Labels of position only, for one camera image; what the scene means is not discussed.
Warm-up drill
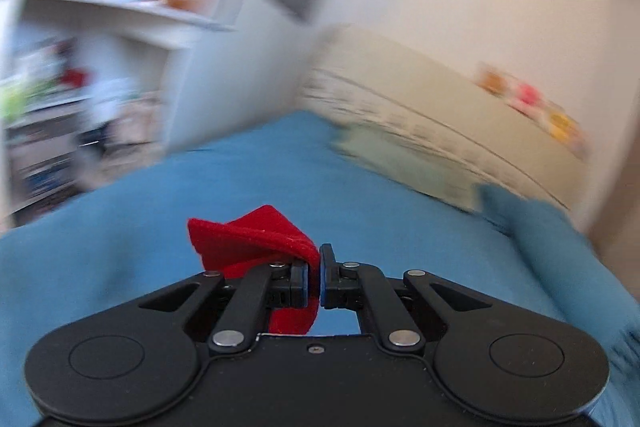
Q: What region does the pale green cloth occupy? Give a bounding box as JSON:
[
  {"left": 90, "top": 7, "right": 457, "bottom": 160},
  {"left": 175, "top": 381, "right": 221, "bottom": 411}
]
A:
[{"left": 330, "top": 124, "right": 483, "bottom": 212}]

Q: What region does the small red cloth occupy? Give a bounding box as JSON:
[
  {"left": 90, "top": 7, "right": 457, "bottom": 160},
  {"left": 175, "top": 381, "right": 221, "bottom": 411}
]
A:
[{"left": 187, "top": 205, "right": 321, "bottom": 336}]

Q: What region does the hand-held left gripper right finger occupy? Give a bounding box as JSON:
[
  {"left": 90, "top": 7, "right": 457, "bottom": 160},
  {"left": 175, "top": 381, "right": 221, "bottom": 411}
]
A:
[{"left": 319, "top": 244, "right": 493, "bottom": 350}]

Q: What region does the white shelving unit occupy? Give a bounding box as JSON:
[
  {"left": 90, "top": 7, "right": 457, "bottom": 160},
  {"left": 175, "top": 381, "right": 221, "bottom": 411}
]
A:
[{"left": 0, "top": 0, "right": 236, "bottom": 228}]

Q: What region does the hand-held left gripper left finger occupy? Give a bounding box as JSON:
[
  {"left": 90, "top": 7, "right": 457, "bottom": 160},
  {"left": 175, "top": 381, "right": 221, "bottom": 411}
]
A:
[{"left": 138, "top": 258, "right": 310, "bottom": 354}]

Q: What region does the blue blanket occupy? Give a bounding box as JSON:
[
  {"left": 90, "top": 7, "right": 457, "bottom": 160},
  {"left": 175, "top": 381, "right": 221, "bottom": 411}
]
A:
[{"left": 0, "top": 109, "right": 640, "bottom": 427}]

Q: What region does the cream printed pillow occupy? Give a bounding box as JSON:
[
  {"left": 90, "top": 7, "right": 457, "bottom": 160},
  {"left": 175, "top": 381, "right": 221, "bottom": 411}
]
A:
[{"left": 295, "top": 24, "right": 593, "bottom": 228}]

